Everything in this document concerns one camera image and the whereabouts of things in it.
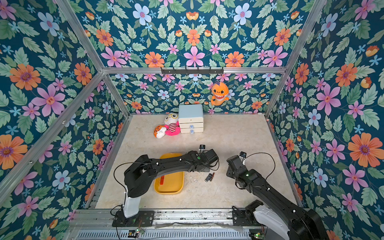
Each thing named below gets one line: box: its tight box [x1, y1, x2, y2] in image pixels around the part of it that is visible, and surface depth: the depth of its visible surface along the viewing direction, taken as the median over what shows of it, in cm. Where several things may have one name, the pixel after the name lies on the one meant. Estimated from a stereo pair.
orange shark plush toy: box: [210, 81, 230, 106], surface depth 100 cm
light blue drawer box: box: [178, 104, 204, 135], surface depth 103 cm
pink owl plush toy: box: [164, 112, 181, 136], surface depth 107 cm
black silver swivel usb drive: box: [204, 172, 215, 183], surface depth 88 cm
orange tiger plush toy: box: [153, 125, 167, 139], surface depth 106 cm
